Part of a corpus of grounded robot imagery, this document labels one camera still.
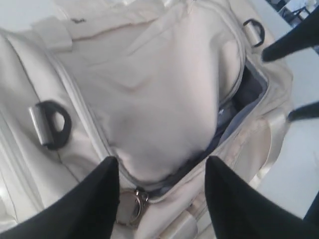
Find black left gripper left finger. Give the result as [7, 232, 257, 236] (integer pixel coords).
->
[0, 156, 120, 239]

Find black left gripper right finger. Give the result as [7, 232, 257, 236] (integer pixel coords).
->
[204, 156, 319, 239]

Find metal key ring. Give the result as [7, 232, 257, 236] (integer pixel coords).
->
[116, 191, 145, 226]

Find cream fabric duffel bag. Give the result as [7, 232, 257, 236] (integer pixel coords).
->
[0, 0, 293, 239]

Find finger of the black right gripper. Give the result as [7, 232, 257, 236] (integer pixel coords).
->
[288, 101, 319, 123]
[261, 7, 319, 62]

